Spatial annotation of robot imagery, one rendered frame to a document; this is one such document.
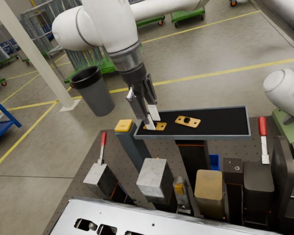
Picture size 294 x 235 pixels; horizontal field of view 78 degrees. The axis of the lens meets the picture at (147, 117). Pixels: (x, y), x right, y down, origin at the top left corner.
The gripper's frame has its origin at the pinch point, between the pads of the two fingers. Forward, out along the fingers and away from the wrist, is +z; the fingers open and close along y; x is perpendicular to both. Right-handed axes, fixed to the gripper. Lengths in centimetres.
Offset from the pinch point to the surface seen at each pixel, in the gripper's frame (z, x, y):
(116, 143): 50, -57, -23
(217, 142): 50, 13, -35
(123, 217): 20.1, -4.9, 27.9
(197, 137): 4.1, 16.3, 3.3
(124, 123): 4.1, -14.0, -0.3
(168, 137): 4.1, 7.1, 4.5
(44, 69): 33, -296, -145
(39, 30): 1, -813, -534
